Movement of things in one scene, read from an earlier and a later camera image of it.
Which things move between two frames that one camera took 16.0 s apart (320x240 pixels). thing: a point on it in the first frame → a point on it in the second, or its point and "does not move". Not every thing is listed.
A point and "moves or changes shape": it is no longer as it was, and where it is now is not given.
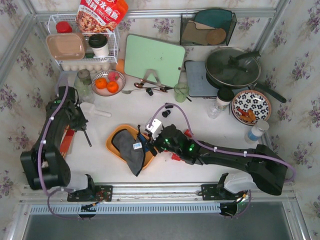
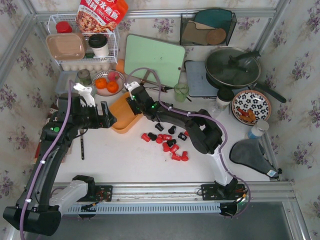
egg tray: [92, 67] does not move
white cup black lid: [99, 43] does not move
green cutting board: [142, 54] does not move
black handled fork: [87, 138] → [82, 153]
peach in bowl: [113, 76] does not move
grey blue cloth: [132, 151] moves or changes shape
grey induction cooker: [198, 84] does not move
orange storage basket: [148, 158] → [125, 116]
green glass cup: [180, 90] does not move
